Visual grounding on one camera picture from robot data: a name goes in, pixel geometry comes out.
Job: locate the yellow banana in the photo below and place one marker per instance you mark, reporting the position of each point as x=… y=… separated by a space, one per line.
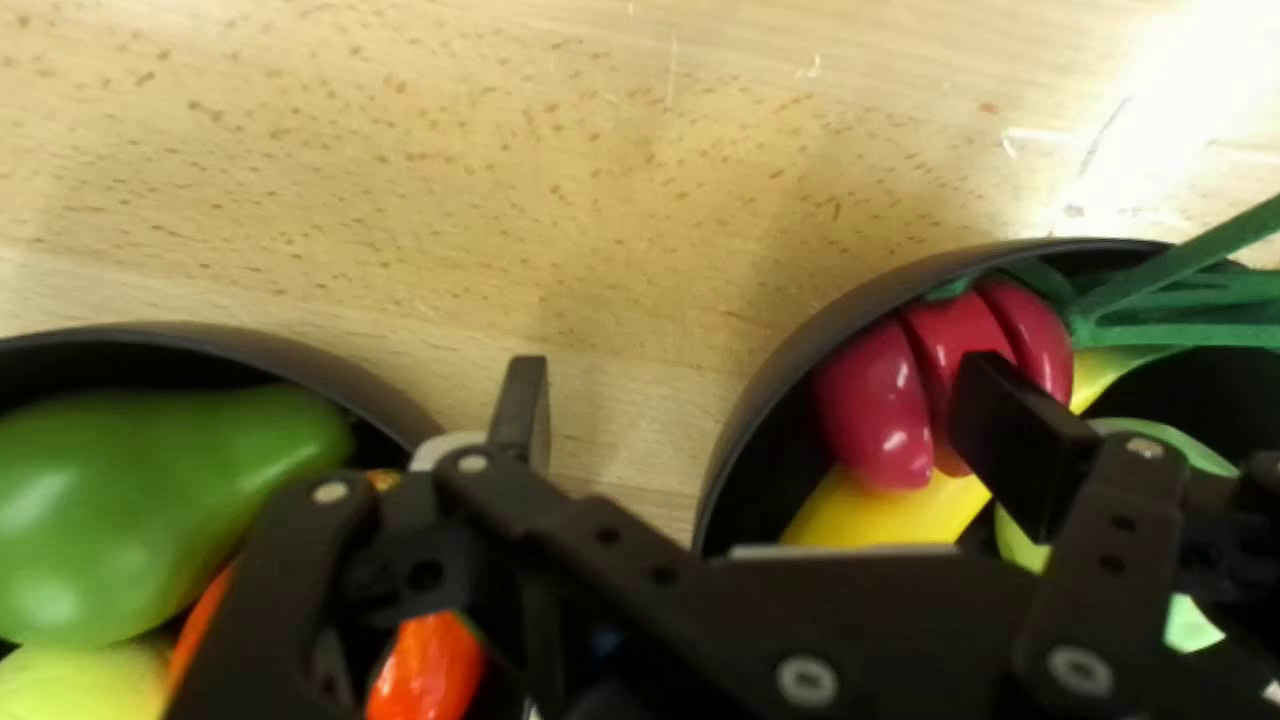
x=886 y=514

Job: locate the green pear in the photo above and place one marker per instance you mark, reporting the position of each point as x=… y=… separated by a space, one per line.
x=121 y=505

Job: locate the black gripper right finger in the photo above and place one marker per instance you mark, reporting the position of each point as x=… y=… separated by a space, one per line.
x=1160 y=583

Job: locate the black bowl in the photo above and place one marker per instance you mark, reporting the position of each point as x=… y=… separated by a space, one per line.
x=208 y=357
x=769 y=459

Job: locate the large yellow ball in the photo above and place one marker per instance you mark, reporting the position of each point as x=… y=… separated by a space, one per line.
x=121 y=683

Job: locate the far black bowl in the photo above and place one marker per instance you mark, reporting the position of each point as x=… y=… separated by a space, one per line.
x=208 y=357

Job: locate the red radish with greens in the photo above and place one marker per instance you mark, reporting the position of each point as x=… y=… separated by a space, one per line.
x=1181 y=299

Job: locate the near black bowl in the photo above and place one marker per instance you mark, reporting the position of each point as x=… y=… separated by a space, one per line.
x=769 y=459

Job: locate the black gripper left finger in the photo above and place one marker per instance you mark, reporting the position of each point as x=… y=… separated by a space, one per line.
x=321 y=588

